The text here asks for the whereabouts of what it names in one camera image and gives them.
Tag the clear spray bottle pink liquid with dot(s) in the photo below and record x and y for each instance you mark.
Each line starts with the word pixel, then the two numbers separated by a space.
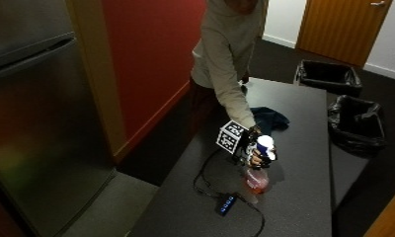
pixel 259 164

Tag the dark blue cloth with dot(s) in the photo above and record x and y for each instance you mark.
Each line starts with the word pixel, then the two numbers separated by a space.
pixel 269 118

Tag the the person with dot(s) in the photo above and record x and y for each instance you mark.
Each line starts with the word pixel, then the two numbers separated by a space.
pixel 225 49

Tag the wooden door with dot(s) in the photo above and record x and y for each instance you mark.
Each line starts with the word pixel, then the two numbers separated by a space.
pixel 341 29

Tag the black lined trash bin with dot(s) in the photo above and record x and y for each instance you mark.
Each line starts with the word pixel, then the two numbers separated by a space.
pixel 328 77
pixel 356 125

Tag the black usb hub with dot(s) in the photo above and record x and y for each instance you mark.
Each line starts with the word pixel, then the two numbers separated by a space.
pixel 225 204

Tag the white marker cube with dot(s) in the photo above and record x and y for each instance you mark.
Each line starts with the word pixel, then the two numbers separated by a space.
pixel 228 137

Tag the stainless steel refrigerator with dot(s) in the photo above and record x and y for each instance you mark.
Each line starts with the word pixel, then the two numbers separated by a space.
pixel 35 118

